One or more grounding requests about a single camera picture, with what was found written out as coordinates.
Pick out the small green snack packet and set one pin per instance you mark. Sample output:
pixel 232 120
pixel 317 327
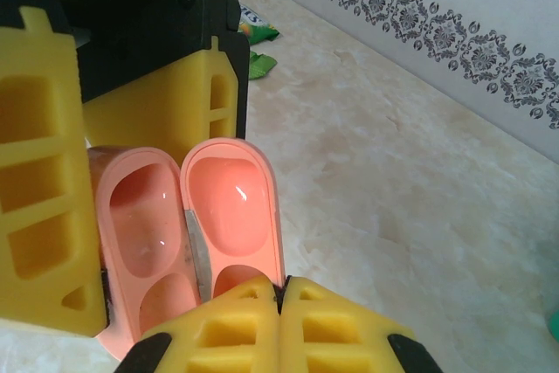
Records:
pixel 260 65

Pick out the green Fox's candy bag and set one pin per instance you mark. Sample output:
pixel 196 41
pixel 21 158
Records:
pixel 257 30

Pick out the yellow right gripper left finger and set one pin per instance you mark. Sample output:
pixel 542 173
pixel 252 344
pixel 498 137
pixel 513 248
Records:
pixel 218 333

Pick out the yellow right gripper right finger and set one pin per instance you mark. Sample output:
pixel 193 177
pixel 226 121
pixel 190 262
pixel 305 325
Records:
pixel 340 333

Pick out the pink earbud charging case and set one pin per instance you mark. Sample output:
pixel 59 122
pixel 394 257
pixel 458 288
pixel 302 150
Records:
pixel 144 216

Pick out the teal plastic mesh basket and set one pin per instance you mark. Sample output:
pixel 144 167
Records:
pixel 554 325

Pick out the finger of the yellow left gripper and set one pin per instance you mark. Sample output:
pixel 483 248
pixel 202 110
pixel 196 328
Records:
pixel 43 172
pixel 166 106

